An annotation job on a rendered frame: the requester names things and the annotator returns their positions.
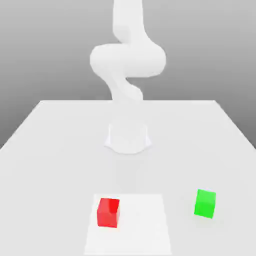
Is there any small green cube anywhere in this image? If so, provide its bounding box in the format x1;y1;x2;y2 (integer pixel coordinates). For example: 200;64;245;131
193;188;217;220

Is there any small red cube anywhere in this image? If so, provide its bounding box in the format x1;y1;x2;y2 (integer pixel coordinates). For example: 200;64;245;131
96;197;121;229

